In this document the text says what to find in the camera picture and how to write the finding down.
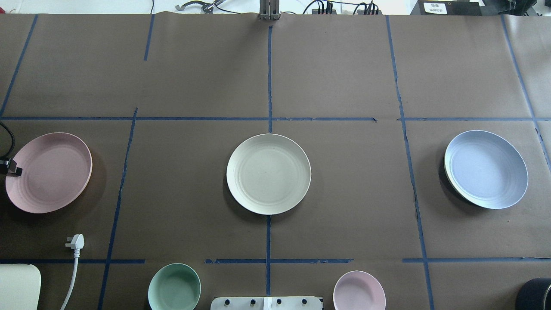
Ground pink plate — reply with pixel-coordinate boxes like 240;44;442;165
5;132;93;214

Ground green plate under blue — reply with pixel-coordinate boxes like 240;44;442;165
439;156;472;205

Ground cream white toaster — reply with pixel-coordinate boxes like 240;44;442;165
0;263;41;310

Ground green bowl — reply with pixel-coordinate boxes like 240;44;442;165
148;263;201;310

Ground cream white plate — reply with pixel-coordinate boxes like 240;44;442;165
226;133;312;215

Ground pink bowl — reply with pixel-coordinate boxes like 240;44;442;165
333;270;387;310

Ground black box with label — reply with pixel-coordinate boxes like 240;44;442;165
410;0;482;16

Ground dark blue saucepan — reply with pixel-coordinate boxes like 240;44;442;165
515;277;551;310

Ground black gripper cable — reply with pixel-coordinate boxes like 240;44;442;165
0;122;16;159

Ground white toaster power cable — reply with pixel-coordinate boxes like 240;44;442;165
60;234;85;310

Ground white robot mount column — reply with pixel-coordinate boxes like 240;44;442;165
210;296;324;310

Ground grey metal camera post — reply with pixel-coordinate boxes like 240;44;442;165
258;0;281;20

